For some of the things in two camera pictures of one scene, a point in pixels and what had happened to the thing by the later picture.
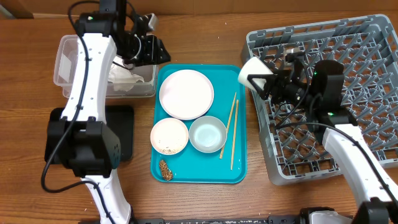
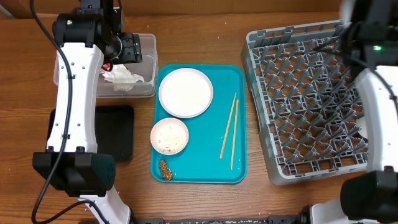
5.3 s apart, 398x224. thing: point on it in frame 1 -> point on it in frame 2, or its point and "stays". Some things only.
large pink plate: (186, 94) stays
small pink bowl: (169, 136) stays
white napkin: (121, 78) stays
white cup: (254, 66) -> (362, 122)
